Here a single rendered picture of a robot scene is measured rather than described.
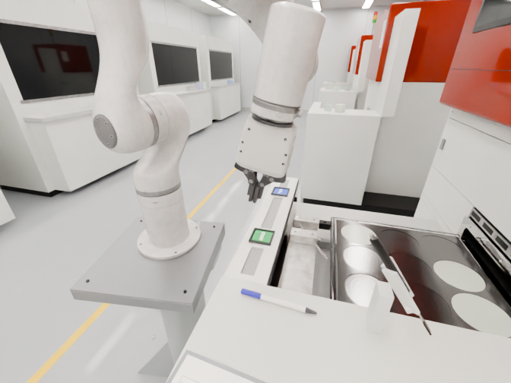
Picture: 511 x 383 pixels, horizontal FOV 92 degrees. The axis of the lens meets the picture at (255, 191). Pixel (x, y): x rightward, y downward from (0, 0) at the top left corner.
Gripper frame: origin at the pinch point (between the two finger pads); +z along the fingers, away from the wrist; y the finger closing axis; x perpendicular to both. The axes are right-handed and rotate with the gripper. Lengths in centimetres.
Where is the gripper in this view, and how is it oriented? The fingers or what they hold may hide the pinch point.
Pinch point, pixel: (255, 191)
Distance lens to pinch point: 51.3
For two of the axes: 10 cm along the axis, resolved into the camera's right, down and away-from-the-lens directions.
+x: -2.7, 4.4, -8.6
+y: -9.4, -3.1, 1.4
